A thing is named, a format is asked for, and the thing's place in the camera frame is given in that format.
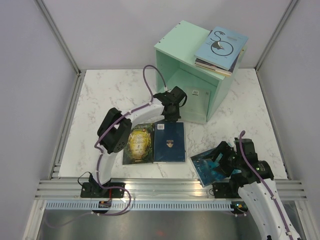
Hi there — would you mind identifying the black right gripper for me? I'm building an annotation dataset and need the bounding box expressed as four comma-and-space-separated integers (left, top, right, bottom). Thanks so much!
201, 140, 243, 177

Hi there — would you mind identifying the light blue SO book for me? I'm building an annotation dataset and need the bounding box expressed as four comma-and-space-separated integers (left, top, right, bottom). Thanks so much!
194, 25, 250, 71

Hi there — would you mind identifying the green forest cover book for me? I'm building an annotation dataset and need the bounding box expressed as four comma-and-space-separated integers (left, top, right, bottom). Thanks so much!
122, 123, 155, 165

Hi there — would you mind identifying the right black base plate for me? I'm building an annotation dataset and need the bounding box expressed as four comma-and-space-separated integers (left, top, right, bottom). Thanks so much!
212, 181, 241, 199

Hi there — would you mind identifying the pale green book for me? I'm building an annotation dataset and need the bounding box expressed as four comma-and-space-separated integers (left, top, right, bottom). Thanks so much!
180, 86, 211, 124

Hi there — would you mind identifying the aluminium corner post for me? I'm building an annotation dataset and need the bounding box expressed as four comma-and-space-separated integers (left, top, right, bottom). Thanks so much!
254, 0, 300, 72
34, 0, 82, 76

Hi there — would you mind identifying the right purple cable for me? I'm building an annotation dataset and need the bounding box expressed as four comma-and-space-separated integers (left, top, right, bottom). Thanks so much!
238, 129, 293, 237

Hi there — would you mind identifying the yellow book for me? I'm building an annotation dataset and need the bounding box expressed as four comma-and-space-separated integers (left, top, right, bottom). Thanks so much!
194, 45, 247, 77

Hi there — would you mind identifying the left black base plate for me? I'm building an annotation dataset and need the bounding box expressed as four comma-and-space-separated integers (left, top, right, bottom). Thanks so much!
80, 182, 126, 199

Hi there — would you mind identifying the purple cable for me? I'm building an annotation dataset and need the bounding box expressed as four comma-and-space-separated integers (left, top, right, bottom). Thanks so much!
93, 64, 168, 191
238, 129, 293, 237

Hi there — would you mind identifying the right aluminium corner post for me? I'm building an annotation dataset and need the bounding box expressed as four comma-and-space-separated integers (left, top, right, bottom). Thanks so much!
254, 0, 300, 72

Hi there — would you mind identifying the navy blue book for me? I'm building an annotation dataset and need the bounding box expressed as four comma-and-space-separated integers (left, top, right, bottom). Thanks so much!
153, 120, 186, 163

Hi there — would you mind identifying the white slotted cable duct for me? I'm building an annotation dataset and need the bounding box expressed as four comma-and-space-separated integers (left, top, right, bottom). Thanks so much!
45, 200, 234, 211

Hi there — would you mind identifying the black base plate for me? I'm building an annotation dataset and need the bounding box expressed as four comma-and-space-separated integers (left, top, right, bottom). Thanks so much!
212, 181, 241, 199
80, 182, 126, 199

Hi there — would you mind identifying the aluminium rail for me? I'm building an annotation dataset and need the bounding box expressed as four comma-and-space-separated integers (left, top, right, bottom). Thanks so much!
35, 177, 307, 201

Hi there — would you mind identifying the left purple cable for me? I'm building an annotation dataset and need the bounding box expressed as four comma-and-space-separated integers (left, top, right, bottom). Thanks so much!
93, 64, 168, 191

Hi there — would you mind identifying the mint green open cabinet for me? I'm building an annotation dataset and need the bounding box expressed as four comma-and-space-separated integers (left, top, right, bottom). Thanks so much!
154, 20, 235, 123

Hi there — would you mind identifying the left aluminium corner post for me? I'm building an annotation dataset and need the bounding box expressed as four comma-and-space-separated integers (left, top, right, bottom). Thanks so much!
34, 0, 82, 76

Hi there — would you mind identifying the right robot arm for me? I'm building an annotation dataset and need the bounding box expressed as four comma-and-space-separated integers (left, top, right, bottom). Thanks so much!
211, 138, 301, 240

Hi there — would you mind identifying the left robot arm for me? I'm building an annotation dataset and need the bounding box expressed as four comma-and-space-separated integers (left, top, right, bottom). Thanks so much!
88, 86, 188, 198

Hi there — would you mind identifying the teal ocean cover book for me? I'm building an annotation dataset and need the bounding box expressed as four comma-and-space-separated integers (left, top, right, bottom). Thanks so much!
190, 148, 241, 187

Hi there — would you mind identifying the dark purple galaxy book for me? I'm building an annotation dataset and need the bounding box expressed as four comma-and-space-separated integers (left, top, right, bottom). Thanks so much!
194, 29, 245, 75

